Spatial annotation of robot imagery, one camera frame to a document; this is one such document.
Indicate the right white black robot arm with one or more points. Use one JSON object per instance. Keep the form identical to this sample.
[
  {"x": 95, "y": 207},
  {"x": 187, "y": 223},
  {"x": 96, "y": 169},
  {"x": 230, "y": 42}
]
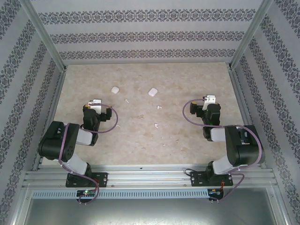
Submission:
[{"x": 246, "y": 150}]

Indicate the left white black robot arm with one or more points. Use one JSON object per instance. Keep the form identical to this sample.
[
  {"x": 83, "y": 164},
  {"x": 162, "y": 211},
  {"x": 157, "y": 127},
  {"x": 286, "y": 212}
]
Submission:
[{"x": 70, "y": 152}]

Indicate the left controller circuit board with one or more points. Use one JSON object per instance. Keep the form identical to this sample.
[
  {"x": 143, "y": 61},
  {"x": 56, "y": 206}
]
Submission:
[{"x": 86, "y": 193}]

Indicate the controller circuit board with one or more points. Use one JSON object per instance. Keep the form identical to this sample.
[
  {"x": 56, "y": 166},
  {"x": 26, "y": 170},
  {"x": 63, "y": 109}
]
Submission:
[
  {"x": 215, "y": 192},
  {"x": 86, "y": 193}
]

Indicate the right controller circuit board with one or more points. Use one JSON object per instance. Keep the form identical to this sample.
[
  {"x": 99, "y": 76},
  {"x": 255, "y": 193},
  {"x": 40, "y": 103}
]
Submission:
[{"x": 215, "y": 192}]

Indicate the grey metal sheet panel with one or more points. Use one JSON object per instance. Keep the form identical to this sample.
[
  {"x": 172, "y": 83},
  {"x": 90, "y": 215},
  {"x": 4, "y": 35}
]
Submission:
[{"x": 150, "y": 213}]

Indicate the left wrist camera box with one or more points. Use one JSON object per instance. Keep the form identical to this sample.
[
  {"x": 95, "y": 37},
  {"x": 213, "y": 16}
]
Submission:
[{"x": 96, "y": 106}]

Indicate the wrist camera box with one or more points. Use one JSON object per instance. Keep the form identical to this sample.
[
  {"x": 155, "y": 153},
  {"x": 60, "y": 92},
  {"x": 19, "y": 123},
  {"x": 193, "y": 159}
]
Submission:
[
  {"x": 209, "y": 98},
  {"x": 96, "y": 106}
]

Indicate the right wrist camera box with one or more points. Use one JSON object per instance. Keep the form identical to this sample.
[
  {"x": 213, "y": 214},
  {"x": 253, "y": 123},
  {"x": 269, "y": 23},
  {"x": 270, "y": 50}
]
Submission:
[{"x": 209, "y": 98}]

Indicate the aluminium side rail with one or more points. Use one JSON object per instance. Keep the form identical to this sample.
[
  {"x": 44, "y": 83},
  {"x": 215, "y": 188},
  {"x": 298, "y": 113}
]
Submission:
[
  {"x": 50, "y": 117},
  {"x": 239, "y": 93}
]

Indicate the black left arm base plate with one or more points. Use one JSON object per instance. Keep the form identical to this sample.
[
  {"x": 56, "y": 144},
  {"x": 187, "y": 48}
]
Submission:
[{"x": 103, "y": 179}]

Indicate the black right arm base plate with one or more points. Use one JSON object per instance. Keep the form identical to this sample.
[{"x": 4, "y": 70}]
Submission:
[{"x": 197, "y": 179}]

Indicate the aluminium mounting rail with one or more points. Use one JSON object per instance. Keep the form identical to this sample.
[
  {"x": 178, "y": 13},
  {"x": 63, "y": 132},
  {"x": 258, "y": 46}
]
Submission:
[{"x": 150, "y": 177}]

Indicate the aluminium frame post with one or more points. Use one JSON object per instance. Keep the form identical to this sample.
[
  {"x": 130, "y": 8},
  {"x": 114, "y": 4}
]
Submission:
[
  {"x": 249, "y": 35},
  {"x": 44, "y": 35}
]

